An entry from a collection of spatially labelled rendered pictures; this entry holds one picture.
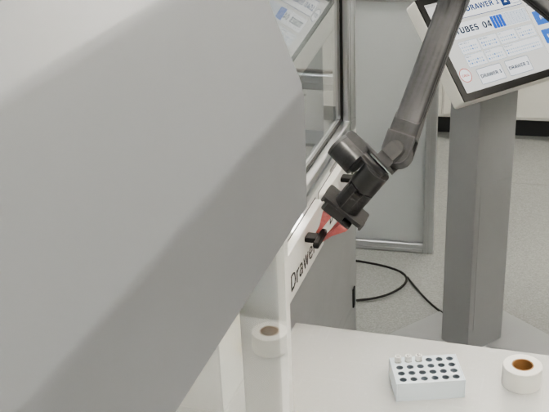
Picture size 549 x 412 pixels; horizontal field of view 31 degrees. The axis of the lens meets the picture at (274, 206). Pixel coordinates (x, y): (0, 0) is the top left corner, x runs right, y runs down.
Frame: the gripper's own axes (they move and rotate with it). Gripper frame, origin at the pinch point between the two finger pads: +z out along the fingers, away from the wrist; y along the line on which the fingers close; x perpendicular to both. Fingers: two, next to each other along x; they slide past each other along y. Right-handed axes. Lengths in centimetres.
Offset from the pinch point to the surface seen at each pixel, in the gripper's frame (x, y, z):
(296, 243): 10.2, 3.6, -0.5
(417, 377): 31.3, -27.0, -6.9
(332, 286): -26.4, -12.6, 24.2
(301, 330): 15.5, -8.4, 11.5
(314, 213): -3.7, 3.8, -0.8
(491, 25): -95, -6, -32
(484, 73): -82, -12, -24
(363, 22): -165, 25, 13
